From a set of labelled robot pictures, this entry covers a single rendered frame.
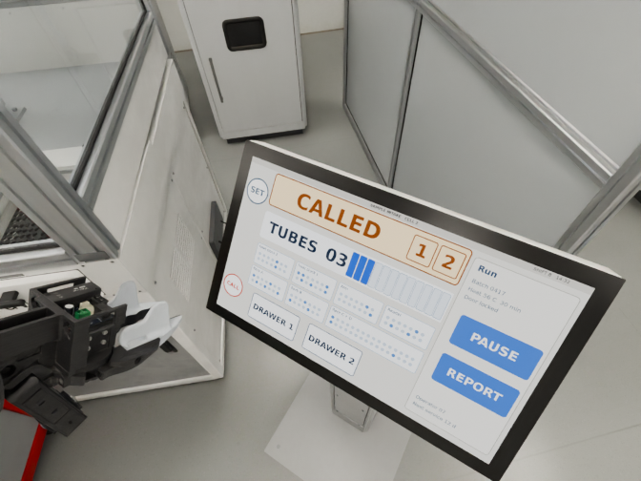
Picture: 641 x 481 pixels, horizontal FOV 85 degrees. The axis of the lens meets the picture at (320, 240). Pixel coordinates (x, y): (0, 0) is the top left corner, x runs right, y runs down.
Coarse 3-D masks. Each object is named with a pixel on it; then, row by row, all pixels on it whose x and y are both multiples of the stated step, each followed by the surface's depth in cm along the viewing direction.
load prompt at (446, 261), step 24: (288, 192) 53; (312, 192) 51; (312, 216) 51; (336, 216) 50; (360, 216) 48; (384, 216) 47; (360, 240) 49; (384, 240) 47; (408, 240) 46; (432, 240) 45; (408, 264) 47; (432, 264) 45; (456, 264) 44
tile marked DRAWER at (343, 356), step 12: (312, 324) 54; (312, 336) 55; (324, 336) 54; (312, 348) 55; (324, 348) 54; (336, 348) 53; (348, 348) 52; (324, 360) 54; (336, 360) 53; (348, 360) 53; (360, 360) 52; (348, 372) 53
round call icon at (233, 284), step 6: (228, 270) 60; (228, 276) 60; (234, 276) 59; (222, 282) 61; (228, 282) 60; (234, 282) 60; (240, 282) 59; (222, 288) 61; (228, 288) 60; (234, 288) 60; (240, 288) 59; (228, 294) 60; (234, 294) 60; (240, 294) 59
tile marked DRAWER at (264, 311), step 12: (252, 300) 58; (264, 300) 57; (252, 312) 59; (264, 312) 58; (276, 312) 57; (288, 312) 56; (264, 324) 58; (276, 324) 57; (288, 324) 56; (288, 336) 57
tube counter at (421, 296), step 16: (336, 256) 51; (352, 256) 50; (368, 256) 49; (336, 272) 51; (352, 272) 50; (368, 272) 49; (384, 272) 48; (400, 272) 47; (384, 288) 48; (400, 288) 48; (416, 288) 47; (432, 288) 46; (416, 304) 47; (432, 304) 46; (448, 304) 45
